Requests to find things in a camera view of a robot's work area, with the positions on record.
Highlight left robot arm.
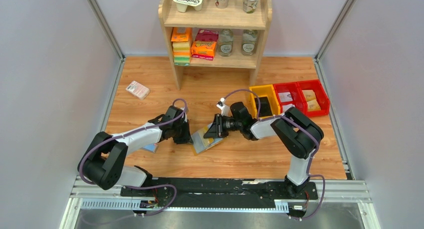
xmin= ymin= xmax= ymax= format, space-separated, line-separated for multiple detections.
xmin=77 ymin=105 xmax=193 ymax=190

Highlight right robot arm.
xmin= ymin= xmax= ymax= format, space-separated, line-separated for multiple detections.
xmin=202 ymin=102 xmax=324 ymax=188

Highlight white cards in bin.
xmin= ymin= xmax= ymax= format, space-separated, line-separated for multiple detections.
xmin=277 ymin=92 xmax=296 ymax=113

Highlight pink white card pack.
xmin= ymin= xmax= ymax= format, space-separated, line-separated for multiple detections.
xmin=125 ymin=80 xmax=150 ymax=100

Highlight black item in bin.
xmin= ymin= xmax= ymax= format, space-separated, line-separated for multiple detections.
xmin=259 ymin=96 xmax=273 ymax=118

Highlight blue small box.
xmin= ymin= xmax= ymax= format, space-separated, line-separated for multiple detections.
xmin=142 ymin=143 xmax=158 ymax=153

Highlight yellow plastic bin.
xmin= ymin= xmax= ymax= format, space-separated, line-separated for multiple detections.
xmin=249 ymin=84 xmax=281 ymax=119

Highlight orange pink snack box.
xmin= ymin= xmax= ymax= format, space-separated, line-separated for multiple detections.
xmin=190 ymin=29 xmax=219 ymax=61

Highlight left glass bottle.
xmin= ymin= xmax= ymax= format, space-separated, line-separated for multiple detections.
xmin=217 ymin=29 xmax=234 ymax=57

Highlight glass bottle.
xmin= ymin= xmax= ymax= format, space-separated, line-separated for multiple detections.
xmin=217 ymin=29 xmax=234 ymax=57
xmin=241 ymin=29 xmax=258 ymax=56

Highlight right glass bottle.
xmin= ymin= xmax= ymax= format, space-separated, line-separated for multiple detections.
xmin=241 ymin=29 xmax=258 ymax=56

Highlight right red plastic bin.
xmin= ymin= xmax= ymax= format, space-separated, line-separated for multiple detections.
xmin=297 ymin=79 xmax=330 ymax=117

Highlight stack of coloured sponges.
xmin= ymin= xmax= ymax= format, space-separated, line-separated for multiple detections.
xmin=170 ymin=27 xmax=193 ymax=66

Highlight wooden shelf unit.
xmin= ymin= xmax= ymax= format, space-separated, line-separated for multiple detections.
xmin=158 ymin=0 xmax=273 ymax=89

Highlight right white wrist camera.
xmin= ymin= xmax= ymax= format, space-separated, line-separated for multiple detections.
xmin=216 ymin=97 xmax=230 ymax=117

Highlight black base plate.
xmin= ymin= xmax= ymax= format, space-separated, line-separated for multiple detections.
xmin=119 ymin=177 xmax=319 ymax=209

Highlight aluminium rail frame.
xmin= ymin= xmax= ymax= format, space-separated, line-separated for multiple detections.
xmin=60 ymin=178 xmax=381 ymax=229

